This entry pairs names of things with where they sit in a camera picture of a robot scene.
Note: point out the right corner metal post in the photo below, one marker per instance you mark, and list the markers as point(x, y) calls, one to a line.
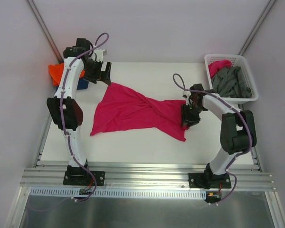
point(256, 27)

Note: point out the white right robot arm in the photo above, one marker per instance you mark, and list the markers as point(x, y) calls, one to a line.
point(237, 132)

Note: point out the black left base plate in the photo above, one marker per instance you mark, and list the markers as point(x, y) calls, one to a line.
point(81, 178)

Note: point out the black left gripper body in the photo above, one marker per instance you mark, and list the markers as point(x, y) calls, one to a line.
point(100, 71)

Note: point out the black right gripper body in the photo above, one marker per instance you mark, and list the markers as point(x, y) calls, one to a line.
point(188, 118)

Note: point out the grey t shirts in basket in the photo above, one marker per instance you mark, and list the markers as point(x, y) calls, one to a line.
point(229, 82)

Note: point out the corner metal post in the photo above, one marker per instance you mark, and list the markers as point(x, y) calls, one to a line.
point(256, 27)
point(42, 25)

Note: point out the left corner metal post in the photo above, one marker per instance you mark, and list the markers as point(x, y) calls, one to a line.
point(42, 25)

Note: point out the magenta t shirt in basket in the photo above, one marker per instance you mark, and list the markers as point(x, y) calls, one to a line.
point(217, 66)

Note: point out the aluminium mounting rail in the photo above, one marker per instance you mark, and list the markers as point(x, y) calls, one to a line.
point(146, 176)

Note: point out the folded blue t shirt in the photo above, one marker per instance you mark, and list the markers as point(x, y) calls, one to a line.
point(82, 84)

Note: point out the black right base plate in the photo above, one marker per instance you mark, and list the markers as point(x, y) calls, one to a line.
point(201, 180)

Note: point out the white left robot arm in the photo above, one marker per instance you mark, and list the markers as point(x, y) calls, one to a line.
point(84, 58)

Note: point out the white slotted cable duct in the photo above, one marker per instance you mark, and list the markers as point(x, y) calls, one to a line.
point(119, 193)

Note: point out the folded orange t shirt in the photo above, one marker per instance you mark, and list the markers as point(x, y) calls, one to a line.
point(56, 71)

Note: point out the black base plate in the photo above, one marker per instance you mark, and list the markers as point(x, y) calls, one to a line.
point(81, 178)
point(201, 180)

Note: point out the magenta t shirt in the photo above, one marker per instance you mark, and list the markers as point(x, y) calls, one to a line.
point(123, 109)
point(217, 66)

